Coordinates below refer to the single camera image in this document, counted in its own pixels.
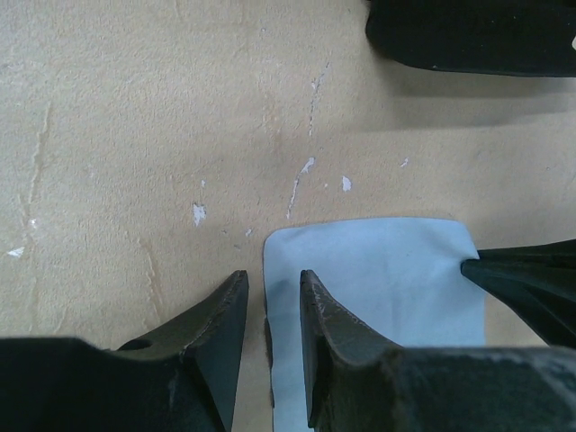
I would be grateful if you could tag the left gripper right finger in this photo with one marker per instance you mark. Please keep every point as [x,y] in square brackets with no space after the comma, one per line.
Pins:
[358,380]

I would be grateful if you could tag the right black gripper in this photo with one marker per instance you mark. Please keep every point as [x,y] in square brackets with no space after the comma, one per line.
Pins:
[504,38]

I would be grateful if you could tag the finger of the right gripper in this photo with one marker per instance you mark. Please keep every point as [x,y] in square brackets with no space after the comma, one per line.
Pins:
[537,283]

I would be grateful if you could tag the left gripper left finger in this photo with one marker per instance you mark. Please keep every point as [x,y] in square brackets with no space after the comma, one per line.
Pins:
[181,376]

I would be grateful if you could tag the blue cleaning cloth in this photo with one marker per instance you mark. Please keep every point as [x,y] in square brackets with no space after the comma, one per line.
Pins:
[401,276]

